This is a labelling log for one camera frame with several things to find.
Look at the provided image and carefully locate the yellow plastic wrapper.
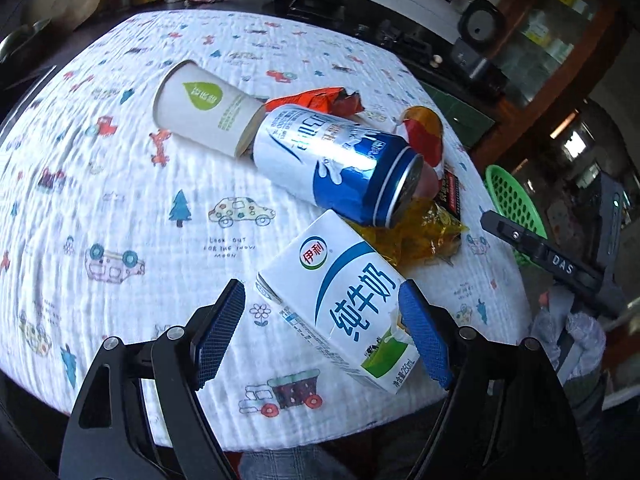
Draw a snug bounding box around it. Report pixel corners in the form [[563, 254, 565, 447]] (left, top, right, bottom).
[[347, 198, 468, 268]]

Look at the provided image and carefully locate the white milk carton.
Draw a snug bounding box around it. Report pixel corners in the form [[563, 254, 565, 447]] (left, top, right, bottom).
[[256, 210, 420, 394]]

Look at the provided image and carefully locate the small black box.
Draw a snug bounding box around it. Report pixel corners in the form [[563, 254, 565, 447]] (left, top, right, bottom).
[[435, 169, 461, 220]]

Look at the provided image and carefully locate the blue white drink can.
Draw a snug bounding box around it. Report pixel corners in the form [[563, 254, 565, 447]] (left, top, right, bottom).
[[253, 104, 424, 229]]

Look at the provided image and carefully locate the red yellow labelled bottle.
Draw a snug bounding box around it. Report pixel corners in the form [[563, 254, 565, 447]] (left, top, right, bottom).
[[395, 105, 445, 181]]

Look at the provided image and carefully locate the white paper cup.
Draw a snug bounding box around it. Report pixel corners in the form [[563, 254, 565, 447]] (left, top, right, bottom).
[[153, 60, 266, 158]]

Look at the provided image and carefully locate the red snack wrapper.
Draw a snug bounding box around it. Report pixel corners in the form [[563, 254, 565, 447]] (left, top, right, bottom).
[[265, 87, 364, 118]]

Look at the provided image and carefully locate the grey gloved right hand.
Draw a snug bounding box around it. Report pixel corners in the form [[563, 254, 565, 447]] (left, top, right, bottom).
[[530, 284, 606, 385]]

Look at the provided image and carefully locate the green plastic basket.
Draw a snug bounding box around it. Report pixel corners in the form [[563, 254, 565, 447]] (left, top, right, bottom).
[[485, 165, 547, 238]]

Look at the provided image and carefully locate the printed white tablecloth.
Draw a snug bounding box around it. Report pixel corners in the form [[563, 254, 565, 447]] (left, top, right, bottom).
[[0, 8, 533, 452]]

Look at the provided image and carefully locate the plaid trouser leg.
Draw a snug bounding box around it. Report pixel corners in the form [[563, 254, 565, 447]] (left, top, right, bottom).
[[239, 445, 354, 480]]

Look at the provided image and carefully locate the wooden glass cabinet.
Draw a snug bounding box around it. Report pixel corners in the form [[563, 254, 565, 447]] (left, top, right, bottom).
[[470, 0, 632, 170]]

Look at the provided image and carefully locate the black rice cooker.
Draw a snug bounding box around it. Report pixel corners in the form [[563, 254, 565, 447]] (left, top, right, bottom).
[[449, 0, 506, 82]]

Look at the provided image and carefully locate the steel bowl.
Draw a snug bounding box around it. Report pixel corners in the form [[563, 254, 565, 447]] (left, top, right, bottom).
[[0, 18, 51, 64]]

